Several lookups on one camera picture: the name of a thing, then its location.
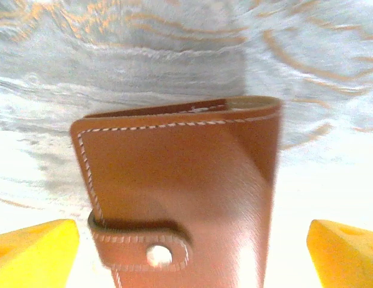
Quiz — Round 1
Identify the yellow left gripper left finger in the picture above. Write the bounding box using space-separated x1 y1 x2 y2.
0 218 80 288

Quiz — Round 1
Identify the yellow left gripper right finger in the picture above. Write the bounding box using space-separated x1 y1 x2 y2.
306 219 373 288

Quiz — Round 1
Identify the brown leather card holder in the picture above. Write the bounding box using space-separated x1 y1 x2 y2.
69 95 284 288

